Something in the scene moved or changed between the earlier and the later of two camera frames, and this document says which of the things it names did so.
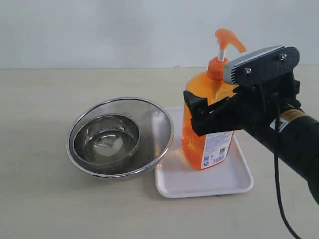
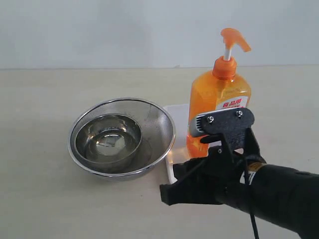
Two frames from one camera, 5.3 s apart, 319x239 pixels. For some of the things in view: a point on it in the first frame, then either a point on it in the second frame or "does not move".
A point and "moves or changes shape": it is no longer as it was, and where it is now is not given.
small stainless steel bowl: x=106 y=139 does not move
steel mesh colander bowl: x=120 y=137 does not move
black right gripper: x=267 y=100 -> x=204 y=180
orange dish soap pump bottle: x=203 y=151 moves or changes shape
